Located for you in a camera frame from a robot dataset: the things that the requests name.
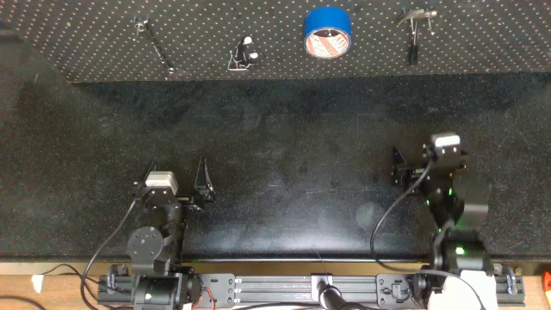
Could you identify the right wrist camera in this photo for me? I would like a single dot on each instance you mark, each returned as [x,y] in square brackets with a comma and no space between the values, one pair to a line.
[445,141]

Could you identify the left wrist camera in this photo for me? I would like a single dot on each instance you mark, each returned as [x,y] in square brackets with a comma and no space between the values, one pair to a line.
[161,178]

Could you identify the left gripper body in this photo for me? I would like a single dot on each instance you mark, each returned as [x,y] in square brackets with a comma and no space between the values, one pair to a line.
[193,202]

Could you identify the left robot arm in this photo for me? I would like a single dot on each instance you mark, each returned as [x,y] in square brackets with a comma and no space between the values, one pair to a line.
[146,247]

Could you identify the black tool with white tips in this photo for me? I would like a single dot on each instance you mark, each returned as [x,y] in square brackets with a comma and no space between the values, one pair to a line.
[246,53]

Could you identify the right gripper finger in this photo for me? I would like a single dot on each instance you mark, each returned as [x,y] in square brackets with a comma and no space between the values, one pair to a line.
[398,158]

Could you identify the wrench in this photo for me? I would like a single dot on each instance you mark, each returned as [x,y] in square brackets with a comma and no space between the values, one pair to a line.
[158,48]

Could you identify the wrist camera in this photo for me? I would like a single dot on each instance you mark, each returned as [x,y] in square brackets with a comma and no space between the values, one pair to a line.
[445,141]
[161,178]

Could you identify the orange object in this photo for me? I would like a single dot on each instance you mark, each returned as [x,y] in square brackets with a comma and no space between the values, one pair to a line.
[547,284]

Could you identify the hammer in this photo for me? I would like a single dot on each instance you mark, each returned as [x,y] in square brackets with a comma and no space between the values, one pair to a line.
[414,53]

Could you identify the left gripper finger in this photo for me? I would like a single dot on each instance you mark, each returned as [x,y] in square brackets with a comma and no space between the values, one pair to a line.
[152,167]
[204,181]

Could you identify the roll of blue tape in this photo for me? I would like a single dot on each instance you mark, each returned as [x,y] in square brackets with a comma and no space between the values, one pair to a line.
[327,19]

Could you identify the white paper scrap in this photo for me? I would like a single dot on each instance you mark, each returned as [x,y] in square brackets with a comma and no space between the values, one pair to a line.
[37,282]

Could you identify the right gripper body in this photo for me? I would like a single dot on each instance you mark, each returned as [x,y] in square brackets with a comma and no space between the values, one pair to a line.
[406,174]

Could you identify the black pegboard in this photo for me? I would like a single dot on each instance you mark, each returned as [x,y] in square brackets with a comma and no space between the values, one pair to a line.
[129,51]

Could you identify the mounting rail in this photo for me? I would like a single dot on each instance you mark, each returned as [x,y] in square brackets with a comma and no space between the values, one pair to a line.
[275,290]

